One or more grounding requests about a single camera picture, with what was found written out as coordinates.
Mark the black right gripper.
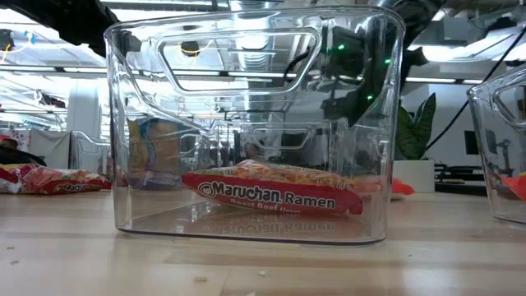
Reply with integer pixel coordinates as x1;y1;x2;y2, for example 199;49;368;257
323;88;371;127

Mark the red Maruchan ramen pack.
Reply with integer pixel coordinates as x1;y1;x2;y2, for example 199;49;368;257
0;163;113;196
182;159;365;216

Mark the blue Maruchan ramen pack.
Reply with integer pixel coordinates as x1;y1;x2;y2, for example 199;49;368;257
126;118;182;190

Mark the green plant in white pot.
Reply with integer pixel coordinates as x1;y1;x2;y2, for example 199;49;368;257
393;92;437;193

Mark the black low shelf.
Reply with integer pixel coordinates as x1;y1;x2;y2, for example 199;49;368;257
434;163;488;197

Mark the grey partition panel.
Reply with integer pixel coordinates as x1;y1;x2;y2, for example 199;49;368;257
28;129;72;169

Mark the colourful patterned cloth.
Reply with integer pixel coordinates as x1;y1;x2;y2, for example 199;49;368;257
0;129;30;154

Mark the black wall monitor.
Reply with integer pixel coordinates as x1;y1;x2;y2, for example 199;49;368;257
464;130;481;155

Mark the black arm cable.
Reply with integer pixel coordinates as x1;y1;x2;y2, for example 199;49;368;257
425;26;526;151

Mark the silver ventilation duct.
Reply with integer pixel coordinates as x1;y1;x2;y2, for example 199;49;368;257
228;0;275;71

